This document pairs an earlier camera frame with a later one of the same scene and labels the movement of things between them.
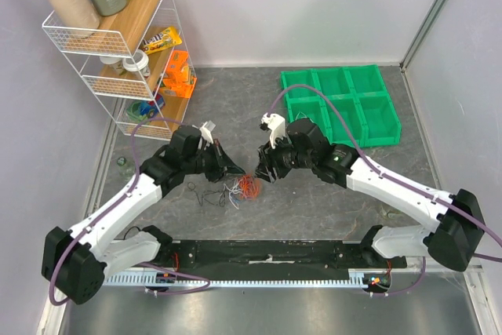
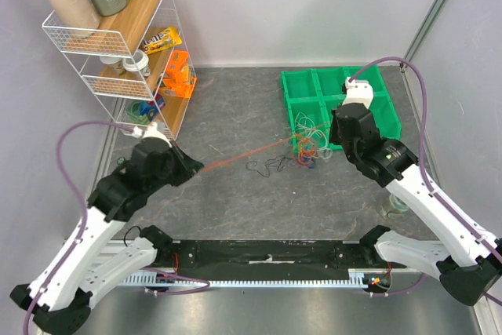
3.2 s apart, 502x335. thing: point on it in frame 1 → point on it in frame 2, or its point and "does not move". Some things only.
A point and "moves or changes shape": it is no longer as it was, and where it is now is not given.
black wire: [221, 192] moves or changes shape
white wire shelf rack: [138, 60] does not move
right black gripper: [271, 162] → [349, 116]
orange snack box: [177, 81] does not move
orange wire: [249, 187] moves or changes shape
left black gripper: [223, 164] → [187, 165]
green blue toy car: [142, 111] does not move
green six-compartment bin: [358, 93] does not move
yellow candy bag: [161, 41] does not move
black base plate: [280, 254] does not move
